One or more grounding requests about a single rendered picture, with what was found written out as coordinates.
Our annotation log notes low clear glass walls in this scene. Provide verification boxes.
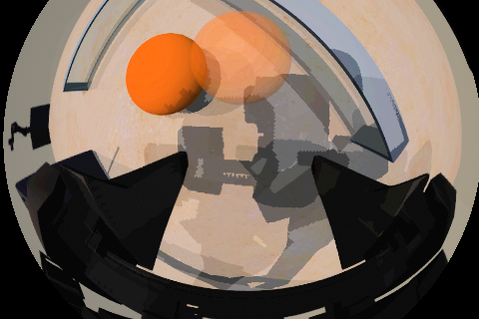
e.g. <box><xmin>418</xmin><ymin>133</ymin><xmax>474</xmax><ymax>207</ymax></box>
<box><xmin>65</xmin><ymin>0</ymin><xmax>388</xmax><ymax>157</ymax></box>

